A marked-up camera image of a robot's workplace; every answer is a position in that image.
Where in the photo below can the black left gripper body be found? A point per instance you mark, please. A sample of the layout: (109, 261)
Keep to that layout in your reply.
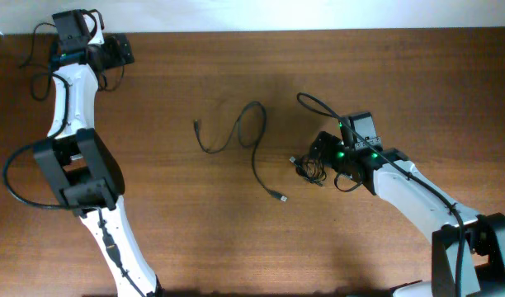
(113, 57)

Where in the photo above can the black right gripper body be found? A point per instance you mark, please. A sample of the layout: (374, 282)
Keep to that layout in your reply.
(334, 153)

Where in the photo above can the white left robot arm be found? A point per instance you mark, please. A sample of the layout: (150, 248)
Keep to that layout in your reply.
(79, 168)

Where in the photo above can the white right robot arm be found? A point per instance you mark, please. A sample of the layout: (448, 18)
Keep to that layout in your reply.
(468, 248)

